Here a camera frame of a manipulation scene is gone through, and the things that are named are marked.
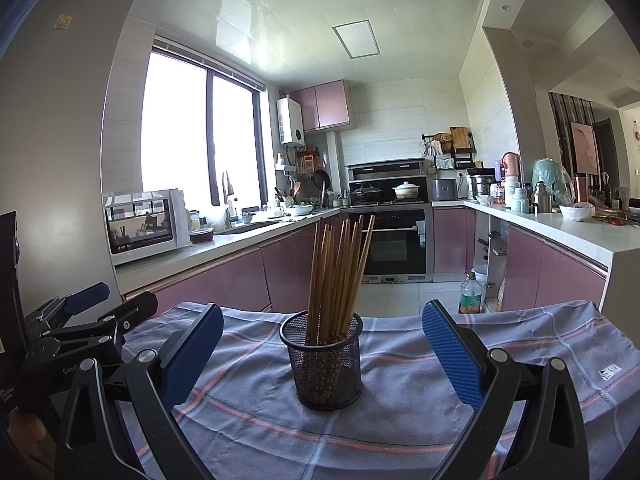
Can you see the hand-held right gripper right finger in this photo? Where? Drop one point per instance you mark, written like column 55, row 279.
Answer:
column 450, row 355

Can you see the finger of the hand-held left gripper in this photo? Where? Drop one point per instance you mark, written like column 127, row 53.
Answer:
column 87, row 295
column 137, row 307

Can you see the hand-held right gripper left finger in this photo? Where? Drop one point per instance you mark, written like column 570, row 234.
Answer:
column 192, row 355

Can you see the black mesh holder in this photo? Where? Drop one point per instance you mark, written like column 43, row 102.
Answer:
column 325, row 380

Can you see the bunch of wooden chopsticks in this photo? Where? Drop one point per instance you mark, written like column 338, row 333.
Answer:
column 330, row 285

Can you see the person's left hand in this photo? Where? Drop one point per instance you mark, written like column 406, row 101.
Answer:
column 27, row 432

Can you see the white kitchen countertop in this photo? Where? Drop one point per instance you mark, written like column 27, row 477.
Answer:
column 160, row 257

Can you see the plastic bottle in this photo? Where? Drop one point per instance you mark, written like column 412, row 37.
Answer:
column 471, row 297

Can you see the blue plaid cloth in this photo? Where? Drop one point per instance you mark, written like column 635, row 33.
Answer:
column 400, row 410

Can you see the white countertop oven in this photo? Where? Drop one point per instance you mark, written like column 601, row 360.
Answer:
column 140, row 227

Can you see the red bowl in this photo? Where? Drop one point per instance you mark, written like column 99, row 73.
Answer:
column 202, row 236

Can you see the built-in black oven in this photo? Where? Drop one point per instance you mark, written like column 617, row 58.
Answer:
column 400, row 250

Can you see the pink base cabinets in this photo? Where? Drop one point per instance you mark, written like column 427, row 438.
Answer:
column 295, row 270

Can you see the kitchen sink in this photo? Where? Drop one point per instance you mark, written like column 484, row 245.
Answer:
column 250, row 227

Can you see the kitchen faucet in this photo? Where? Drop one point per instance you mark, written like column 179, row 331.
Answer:
column 228, row 200

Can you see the grey refrigerator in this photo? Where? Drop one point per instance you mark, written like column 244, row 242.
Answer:
column 60, row 135

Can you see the silver box appliance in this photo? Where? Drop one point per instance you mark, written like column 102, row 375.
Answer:
column 445, row 189

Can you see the white casserole pot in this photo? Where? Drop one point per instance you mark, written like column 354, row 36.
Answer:
column 408, row 191

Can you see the stainless steamer pot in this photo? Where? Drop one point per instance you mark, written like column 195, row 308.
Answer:
column 481, row 187

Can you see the white bowl with greens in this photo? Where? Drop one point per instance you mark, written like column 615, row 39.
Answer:
column 300, row 210

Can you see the steel thermos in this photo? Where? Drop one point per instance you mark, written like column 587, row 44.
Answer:
column 542, row 199

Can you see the black cooking pot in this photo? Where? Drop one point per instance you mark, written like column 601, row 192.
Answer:
column 365, row 195

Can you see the kitchen window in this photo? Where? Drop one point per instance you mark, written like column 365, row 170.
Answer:
column 175, row 125

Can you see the range hood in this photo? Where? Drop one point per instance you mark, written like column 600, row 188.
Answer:
column 385, row 171

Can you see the pink kettle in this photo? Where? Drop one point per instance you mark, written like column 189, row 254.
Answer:
column 511, row 166

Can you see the green plastic-covered appliance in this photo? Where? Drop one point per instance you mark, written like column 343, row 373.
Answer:
column 552, row 180

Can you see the copper tumbler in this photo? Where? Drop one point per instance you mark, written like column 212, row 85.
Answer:
column 579, row 188

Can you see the wooden cutting board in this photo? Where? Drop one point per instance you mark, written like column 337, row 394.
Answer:
column 460, row 137

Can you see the white water heater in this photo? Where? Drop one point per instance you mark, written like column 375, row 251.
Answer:
column 290, row 121

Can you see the yellow sticker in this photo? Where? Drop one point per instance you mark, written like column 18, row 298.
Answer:
column 63, row 22

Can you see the ceiling light panel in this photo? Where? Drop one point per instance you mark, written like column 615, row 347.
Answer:
column 356, row 38

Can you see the black wall rack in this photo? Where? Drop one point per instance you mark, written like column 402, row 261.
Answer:
column 462, row 160

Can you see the wall painting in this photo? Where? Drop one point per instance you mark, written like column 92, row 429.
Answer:
column 583, row 147

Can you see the pink wall cabinet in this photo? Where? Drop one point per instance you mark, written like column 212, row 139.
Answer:
column 322, row 105

